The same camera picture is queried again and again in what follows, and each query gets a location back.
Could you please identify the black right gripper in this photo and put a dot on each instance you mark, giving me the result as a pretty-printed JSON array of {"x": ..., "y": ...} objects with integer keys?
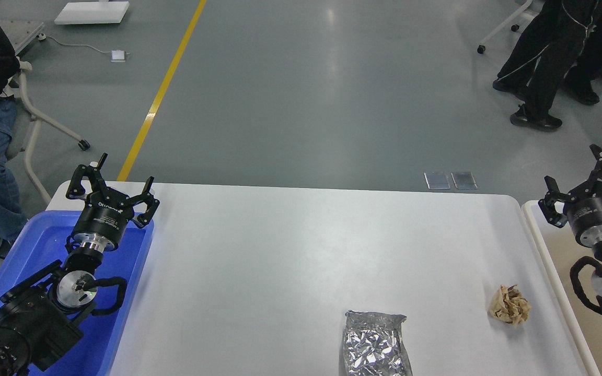
[{"x": 584, "y": 216}]

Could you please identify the beige plastic bin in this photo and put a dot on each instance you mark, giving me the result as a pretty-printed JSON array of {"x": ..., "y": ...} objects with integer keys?
[{"x": 559, "y": 251}]

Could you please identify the right floor metal plate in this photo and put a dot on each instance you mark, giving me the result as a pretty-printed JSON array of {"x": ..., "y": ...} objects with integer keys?
[{"x": 464, "y": 180}]

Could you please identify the left floor metal plate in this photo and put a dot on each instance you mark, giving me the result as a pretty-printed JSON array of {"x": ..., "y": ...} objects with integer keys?
[{"x": 437, "y": 181}]

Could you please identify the blue plastic bin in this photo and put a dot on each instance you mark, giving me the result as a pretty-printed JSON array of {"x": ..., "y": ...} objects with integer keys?
[{"x": 41, "y": 242}]

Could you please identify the white power adapter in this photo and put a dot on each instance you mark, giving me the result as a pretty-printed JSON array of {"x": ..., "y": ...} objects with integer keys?
[{"x": 118, "y": 56}]

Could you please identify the white flat board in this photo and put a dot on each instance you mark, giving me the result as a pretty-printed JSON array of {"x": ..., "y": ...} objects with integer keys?
[{"x": 98, "y": 12}]

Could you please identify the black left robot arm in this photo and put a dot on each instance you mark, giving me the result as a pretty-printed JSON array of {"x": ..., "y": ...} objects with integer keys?
[{"x": 40, "y": 316}]

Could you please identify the white chair leg with caster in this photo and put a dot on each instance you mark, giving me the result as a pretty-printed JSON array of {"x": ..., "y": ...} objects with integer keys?
[{"x": 524, "y": 14}]

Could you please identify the crumpled brown paper ball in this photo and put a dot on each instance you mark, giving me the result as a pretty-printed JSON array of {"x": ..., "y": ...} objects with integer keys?
[{"x": 509, "y": 306}]

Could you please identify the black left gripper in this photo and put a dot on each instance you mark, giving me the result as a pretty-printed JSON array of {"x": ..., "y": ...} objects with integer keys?
[{"x": 103, "y": 219}]

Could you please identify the person in black clothes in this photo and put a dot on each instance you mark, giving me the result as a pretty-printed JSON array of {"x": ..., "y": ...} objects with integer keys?
[{"x": 562, "y": 46}]

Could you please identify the white rolling chair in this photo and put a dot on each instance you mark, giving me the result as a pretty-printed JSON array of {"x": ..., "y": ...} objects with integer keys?
[{"x": 27, "y": 127}]

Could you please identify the floor metal plate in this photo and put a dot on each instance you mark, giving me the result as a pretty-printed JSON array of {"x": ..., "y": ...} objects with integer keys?
[
  {"x": 437, "y": 181},
  {"x": 464, "y": 180}
]

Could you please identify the silver foil bag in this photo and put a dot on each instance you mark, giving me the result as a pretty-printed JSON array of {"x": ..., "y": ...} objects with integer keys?
[{"x": 372, "y": 344}]

